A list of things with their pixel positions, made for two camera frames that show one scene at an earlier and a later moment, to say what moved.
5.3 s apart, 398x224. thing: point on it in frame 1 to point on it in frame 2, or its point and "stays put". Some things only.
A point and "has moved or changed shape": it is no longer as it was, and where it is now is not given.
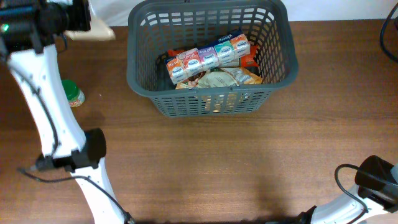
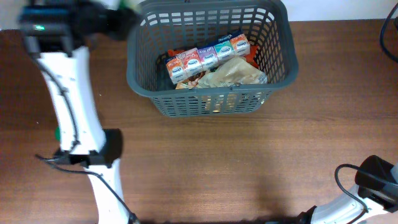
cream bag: (99, 30) has moved or changed shape
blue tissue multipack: (222, 50) stays put
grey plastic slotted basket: (155, 28) stays put
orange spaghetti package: (248, 61) stays put
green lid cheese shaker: (74, 95) has moved or changed shape
